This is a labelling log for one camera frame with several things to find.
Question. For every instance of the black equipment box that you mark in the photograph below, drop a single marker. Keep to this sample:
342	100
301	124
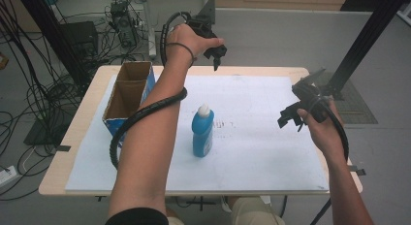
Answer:
80	37

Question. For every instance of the blue bottle with white cap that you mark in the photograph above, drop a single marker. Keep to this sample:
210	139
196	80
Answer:
203	134

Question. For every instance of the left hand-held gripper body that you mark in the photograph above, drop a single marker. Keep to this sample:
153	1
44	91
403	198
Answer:
203	27

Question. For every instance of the dark floor base plate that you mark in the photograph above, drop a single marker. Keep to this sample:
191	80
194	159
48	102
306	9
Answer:
42	134

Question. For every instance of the person's leg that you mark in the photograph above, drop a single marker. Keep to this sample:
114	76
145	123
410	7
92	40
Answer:
255	212
174	218

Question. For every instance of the person's left leg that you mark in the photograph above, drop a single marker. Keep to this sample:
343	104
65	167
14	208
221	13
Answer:
174	218

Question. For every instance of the black tape piece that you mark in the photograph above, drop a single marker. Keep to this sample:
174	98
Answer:
358	170
63	148

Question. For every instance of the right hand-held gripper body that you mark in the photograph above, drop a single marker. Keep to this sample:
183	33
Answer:
310	92

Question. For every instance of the white-legged background table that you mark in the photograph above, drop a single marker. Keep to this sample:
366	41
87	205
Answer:
149	31

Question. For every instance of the white power strip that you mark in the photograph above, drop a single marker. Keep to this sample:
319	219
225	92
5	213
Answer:
7	176

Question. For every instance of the black sleeve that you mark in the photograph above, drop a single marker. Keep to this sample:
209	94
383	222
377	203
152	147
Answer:
137	217

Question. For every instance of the person's right leg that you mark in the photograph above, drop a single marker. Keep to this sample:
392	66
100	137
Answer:
255	212

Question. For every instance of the black metal frame post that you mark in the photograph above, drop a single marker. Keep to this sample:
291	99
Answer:
55	34
365	34

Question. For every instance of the person's right hand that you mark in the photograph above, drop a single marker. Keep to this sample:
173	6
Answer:
326	134

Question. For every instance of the computer tower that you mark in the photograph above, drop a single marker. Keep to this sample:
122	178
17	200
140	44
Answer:
124	24

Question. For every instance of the person's left hand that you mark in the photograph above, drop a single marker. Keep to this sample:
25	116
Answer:
185	40

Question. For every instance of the blue cardboard box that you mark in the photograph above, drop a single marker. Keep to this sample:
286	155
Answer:
124	95

